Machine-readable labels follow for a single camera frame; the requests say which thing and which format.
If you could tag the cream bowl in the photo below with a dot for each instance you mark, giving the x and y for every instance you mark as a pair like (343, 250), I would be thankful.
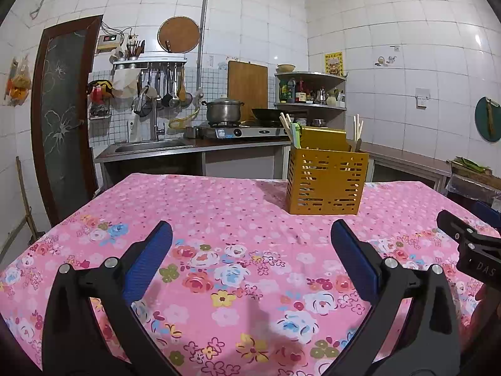
(286, 67)

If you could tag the pale pink chopstick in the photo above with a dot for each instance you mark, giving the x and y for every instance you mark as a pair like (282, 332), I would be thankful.
(355, 129)
(361, 131)

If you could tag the black wok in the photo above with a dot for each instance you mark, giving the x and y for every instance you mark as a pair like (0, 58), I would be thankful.
(270, 114)

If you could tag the black ladle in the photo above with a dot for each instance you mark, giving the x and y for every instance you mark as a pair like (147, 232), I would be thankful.
(166, 100)

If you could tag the round bamboo board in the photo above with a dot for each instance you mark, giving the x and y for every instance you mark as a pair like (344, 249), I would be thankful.
(179, 34)

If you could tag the tiled counter cabinet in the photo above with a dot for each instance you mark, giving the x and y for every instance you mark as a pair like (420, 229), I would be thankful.
(403, 160)

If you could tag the dark sauce bottle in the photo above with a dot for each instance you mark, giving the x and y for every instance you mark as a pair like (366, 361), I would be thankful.
(292, 91)

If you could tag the wall control box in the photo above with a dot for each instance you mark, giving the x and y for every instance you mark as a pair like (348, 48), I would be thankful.
(109, 42)

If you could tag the hanging plastic bags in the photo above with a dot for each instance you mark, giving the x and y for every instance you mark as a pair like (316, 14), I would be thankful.
(17, 86)

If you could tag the round green cutting board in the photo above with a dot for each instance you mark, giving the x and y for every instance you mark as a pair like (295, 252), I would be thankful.
(483, 119)

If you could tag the wooden chopstick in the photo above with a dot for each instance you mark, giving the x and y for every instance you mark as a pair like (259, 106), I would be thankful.
(289, 122)
(284, 123)

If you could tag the wall stickers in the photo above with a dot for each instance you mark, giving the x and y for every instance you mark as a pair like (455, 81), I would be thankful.
(385, 59)

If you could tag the vertical metal pipe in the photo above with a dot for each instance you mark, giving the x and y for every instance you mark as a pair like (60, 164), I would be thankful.
(203, 27)

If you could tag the corner kitchen shelf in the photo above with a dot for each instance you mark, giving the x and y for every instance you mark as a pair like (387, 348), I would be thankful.
(309, 105)

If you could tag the wooden spatula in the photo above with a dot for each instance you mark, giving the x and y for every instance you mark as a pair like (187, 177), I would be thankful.
(182, 92)

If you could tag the red label bottle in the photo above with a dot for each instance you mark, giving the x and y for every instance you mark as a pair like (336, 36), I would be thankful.
(301, 94)

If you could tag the metal wall utensil rack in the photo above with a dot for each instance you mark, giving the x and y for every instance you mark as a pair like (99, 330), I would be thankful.
(148, 62)

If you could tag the kitchen sink counter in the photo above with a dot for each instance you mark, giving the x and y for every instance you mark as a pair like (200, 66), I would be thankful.
(235, 145)

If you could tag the white hanging cloth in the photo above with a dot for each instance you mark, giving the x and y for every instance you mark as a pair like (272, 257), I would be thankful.
(125, 82)

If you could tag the red yellow hanging cloth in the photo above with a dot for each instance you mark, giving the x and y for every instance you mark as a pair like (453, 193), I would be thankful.
(100, 91)

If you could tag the gas stove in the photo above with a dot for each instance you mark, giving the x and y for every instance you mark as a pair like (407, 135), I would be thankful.
(250, 131)

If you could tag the white wall socket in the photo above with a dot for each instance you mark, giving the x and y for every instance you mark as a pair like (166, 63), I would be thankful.
(422, 98)

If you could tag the green bottle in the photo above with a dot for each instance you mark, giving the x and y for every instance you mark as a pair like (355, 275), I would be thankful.
(283, 92)

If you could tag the small steel cup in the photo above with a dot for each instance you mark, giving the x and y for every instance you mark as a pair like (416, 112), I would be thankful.
(190, 132)

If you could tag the brown frosted glass door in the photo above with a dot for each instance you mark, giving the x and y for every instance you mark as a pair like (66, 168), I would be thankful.
(62, 125)

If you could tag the pink floral tablecloth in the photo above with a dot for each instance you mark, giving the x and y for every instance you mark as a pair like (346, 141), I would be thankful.
(219, 211)

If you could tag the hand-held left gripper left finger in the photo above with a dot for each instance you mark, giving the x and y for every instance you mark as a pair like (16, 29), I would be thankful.
(150, 258)

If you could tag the yellow wall poster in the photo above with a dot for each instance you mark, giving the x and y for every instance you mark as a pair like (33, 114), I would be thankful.
(334, 64)

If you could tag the wooden stick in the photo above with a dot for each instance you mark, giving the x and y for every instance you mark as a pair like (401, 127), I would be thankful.
(24, 192)

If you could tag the steel sink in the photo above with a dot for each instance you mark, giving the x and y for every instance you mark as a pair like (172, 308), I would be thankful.
(148, 146)

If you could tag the small metal kettle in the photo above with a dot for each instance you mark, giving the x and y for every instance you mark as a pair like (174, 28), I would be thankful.
(321, 96)

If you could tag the blue crate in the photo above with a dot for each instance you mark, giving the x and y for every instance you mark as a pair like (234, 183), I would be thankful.
(487, 213)

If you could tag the steel cooking pot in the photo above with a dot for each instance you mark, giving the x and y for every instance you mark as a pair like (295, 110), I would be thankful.
(223, 111)

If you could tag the wooden cutting board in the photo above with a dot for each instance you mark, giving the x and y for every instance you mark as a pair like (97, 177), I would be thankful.
(247, 86)

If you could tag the utensil cup with tools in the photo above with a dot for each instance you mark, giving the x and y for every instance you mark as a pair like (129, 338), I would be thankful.
(135, 51)

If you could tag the metal faucet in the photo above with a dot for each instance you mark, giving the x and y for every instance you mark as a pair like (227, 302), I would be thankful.
(156, 125)

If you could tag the metal bowl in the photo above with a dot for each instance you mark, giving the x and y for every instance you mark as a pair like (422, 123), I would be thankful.
(318, 122)

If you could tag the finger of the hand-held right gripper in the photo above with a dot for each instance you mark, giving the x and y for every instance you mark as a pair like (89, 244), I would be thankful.
(458, 229)

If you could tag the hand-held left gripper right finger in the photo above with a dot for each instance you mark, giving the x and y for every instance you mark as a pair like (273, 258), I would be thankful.
(352, 258)

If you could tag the yellow slotted utensil holder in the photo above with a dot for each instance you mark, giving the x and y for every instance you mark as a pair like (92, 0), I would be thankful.
(325, 180)

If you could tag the green vegetables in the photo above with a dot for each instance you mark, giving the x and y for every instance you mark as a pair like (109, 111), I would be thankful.
(469, 163)

